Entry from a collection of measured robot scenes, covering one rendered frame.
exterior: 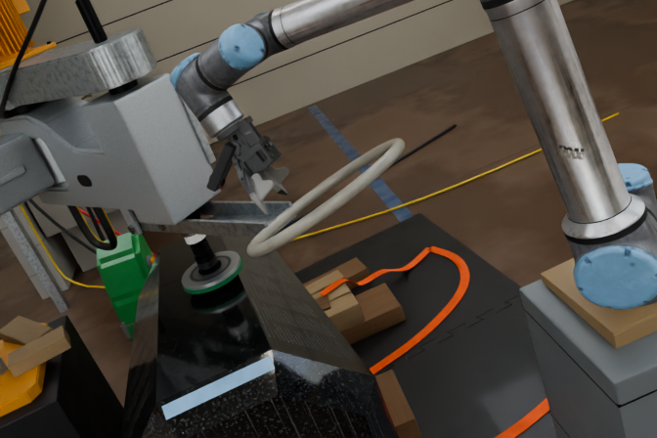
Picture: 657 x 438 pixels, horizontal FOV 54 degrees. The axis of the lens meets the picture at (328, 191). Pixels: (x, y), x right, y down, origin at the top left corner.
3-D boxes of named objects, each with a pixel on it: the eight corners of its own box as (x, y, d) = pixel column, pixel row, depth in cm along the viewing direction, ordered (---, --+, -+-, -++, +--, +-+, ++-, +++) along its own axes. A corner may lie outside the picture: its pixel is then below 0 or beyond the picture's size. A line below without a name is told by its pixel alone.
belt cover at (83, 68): (-21, 124, 244) (-45, 83, 238) (37, 97, 260) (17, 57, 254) (115, 107, 180) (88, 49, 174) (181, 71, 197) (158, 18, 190)
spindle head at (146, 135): (115, 228, 224) (53, 109, 207) (163, 196, 238) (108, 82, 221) (178, 235, 200) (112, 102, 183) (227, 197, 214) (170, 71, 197)
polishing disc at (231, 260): (172, 293, 217) (170, 290, 217) (197, 258, 235) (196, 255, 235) (228, 284, 210) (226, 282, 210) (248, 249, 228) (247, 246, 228)
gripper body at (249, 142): (274, 164, 139) (240, 118, 138) (243, 186, 142) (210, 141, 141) (284, 156, 146) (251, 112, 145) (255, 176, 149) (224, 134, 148)
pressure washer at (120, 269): (137, 316, 402) (69, 196, 368) (190, 298, 400) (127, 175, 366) (124, 351, 370) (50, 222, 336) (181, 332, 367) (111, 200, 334)
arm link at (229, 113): (194, 126, 140) (210, 118, 149) (207, 145, 140) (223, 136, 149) (224, 103, 137) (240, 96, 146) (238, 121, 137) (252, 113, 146)
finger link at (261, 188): (276, 199, 135) (262, 163, 139) (254, 214, 137) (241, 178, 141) (284, 202, 137) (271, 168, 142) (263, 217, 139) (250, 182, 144)
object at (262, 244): (221, 278, 170) (214, 268, 170) (328, 185, 202) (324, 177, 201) (327, 226, 133) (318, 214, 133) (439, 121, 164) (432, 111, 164)
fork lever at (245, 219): (128, 236, 225) (121, 224, 223) (169, 206, 237) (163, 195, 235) (262, 245, 178) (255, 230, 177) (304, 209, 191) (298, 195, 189)
